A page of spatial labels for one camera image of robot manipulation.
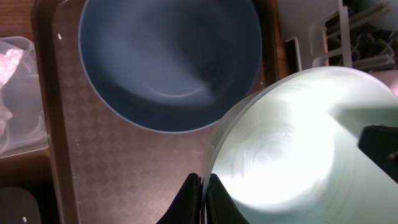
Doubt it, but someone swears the mint green bowl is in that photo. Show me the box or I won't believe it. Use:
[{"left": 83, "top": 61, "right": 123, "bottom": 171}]
[{"left": 201, "top": 67, "right": 397, "bottom": 223}]

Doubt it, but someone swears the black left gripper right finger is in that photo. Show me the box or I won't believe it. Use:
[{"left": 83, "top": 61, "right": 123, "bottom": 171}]
[{"left": 205, "top": 174, "right": 249, "bottom": 224}]

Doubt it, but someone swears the grey dishwasher rack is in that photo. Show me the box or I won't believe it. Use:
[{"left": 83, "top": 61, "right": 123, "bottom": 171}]
[{"left": 277, "top": 0, "right": 397, "bottom": 72}]

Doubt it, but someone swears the clear plastic bin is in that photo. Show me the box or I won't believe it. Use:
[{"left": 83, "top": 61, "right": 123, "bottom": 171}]
[{"left": 1, "top": 36, "right": 49, "bottom": 158}]

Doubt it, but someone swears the white tissue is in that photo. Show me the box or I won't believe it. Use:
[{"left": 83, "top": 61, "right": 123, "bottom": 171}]
[{"left": 1, "top": 49, "right": 24, "bottom": 136}]

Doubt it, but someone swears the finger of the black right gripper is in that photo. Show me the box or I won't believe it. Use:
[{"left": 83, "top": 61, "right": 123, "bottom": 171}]
[{"left": 358, "top": 126, "right": 397, "bottom": 182}]

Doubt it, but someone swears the black tray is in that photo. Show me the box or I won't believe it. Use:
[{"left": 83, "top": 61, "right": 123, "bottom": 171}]
[{"left": 1, "top": 181, "right": 60, "bottom": 224}]

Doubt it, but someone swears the dark blue plate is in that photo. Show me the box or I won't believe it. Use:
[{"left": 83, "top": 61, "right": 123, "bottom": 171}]
[{"left": 78, "top": 0, "right": 262, "bottom": 133}]

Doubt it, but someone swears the pink cup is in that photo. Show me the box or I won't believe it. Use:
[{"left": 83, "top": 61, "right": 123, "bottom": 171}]
[{"left": 371, "top": 70, "right": 398, "bottom": 96}]

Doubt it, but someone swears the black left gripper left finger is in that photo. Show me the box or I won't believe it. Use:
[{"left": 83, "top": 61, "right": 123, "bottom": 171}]
[{"left": 157, "top": 173, "right": 202, "bottom": 224}]

